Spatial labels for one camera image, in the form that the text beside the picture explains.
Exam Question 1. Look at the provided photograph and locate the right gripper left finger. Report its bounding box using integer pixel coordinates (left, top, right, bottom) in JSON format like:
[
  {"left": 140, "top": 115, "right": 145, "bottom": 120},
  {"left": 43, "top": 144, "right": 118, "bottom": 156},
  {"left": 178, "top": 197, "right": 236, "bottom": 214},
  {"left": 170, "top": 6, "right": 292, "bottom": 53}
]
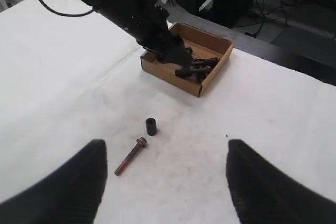
[{"left": 0, "top": 138, "right": 109, "bottom": 224}]

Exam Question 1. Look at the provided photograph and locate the black cylindrical sleeve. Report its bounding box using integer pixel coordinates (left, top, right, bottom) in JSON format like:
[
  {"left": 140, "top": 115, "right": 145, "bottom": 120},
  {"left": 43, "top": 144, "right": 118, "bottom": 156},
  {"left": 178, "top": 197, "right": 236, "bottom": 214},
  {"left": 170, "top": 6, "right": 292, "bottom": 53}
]
[{"left": 145, "top": 118, "right": 158, "bottom": 137}]

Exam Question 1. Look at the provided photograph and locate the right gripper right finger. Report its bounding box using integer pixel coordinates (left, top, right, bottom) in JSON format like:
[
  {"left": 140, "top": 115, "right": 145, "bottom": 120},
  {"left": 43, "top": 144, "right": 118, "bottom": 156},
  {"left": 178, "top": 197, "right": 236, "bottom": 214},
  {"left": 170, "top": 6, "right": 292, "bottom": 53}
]
[{"left": 226, "top": 138, "right": 336, "bottom": 224}]

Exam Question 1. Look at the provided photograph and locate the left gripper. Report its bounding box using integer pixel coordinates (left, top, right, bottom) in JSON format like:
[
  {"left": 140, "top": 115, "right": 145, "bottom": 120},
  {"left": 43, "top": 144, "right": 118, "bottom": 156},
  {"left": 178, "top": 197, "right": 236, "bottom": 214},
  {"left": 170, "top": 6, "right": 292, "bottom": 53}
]
[{"left": 93, "top": 0, "right": 194, "bottom": 70}]

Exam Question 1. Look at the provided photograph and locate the open cardboard box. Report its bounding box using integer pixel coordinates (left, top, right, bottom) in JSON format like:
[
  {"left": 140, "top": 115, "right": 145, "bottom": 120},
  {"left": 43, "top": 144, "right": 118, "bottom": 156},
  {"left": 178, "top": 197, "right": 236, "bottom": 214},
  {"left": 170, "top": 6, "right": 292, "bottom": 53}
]
[{"left": 140, "top": 22, "right": 235, "bottom": 98}]

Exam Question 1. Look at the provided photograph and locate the dark reddish flanged bolt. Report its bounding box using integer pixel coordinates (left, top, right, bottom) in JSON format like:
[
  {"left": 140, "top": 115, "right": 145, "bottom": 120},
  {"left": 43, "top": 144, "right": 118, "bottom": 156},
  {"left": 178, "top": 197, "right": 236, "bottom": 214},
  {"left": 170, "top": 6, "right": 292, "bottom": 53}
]
[{"left": 114, "top": 136, "right": 149, "bottom": 177}]

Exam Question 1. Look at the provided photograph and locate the thin black floor cable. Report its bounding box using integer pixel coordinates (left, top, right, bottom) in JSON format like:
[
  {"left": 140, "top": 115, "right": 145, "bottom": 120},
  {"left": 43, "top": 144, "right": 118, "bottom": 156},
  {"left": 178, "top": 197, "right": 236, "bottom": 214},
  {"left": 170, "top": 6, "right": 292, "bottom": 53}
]
[{"left": 244, "top": 0, "right": 266, "bottom": 37}]

